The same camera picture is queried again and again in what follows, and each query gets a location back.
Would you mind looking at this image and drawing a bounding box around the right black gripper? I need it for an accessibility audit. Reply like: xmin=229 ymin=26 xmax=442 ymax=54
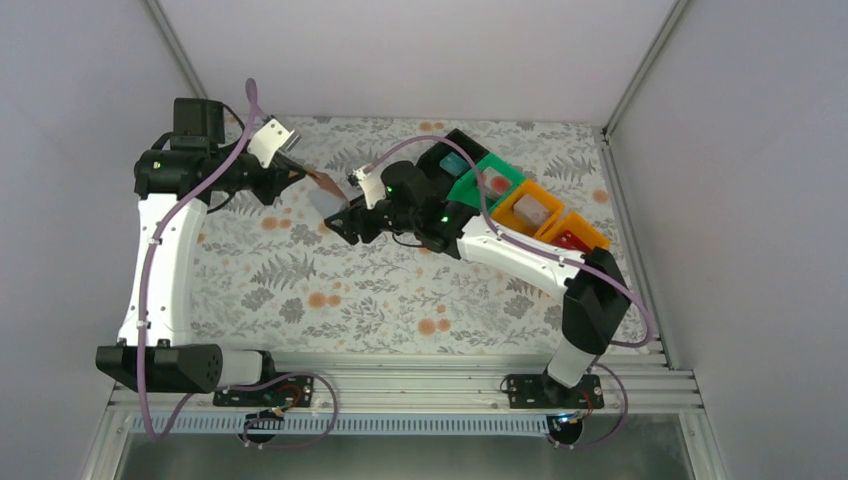
xmin=324 ymin=194 xmax=419 ymax=245

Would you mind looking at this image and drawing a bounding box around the brown leather card holder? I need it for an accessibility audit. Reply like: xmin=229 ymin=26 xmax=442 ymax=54
xmin=303 ymin=166 xmax=349 ymax=218

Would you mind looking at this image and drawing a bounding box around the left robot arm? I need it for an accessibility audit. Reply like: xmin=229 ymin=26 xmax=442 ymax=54
xmin=95 ymin=98 xmax=306 ymax=405

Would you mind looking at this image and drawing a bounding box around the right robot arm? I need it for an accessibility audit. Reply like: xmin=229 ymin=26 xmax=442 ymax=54
xmin=324 ymin=161 xmax=631 ymax=407

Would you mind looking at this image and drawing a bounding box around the floral table mat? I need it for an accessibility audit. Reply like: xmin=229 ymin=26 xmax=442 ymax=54
xmin=178 ymin=115 xmax=654 ymax=357

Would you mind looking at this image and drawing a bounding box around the black storage bin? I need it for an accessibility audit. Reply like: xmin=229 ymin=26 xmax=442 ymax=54
xmin=416 ymin=129 xmax=490 ymax=198

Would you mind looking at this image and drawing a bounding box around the teal item in black bin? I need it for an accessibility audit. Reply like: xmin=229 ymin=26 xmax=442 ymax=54
xmin=439 ymin=153 xmax=469 ymax=178

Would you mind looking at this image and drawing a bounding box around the green storage bin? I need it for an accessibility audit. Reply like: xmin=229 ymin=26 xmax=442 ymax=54
xmin=447 ymin=153 xmax=526 ymax=213

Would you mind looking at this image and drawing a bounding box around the red white item in bin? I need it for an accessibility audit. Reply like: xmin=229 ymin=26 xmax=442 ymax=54
xmin=482 ymin=167 xmax=513 ymax=200

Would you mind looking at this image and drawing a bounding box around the orange storage bin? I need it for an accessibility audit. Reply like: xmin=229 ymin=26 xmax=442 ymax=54
xmin=490 ymin=180 xmax=611 ymax=251

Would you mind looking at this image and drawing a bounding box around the red item in orange bin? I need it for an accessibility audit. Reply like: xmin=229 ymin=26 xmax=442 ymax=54
xmin=552 ymin=229 xmax=592 ymax=253

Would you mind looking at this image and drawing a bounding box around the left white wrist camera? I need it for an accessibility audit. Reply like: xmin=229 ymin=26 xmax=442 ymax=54
xmin=248 ymin=116 xmax=300 ymax=169

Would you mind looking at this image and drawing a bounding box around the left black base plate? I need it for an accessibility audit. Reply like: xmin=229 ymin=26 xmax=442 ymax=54
xmin=213 ymin=375 xmax=314 ymax=409

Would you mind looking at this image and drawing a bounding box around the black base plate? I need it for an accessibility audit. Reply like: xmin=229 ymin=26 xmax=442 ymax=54
xmin=499 ymin=374 xmax=605 ymax=410
xmin=213 ymin=375 xmax=314 ymax=409

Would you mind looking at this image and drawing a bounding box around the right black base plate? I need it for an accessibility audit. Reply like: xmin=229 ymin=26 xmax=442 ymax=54
xmin=499 ymin=374 xmax=605 ymax=410

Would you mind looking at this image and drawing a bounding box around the aluminium rail frame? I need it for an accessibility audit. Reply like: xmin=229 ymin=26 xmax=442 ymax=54
xmin=105 ymin=354 xmax=705 ymax=439

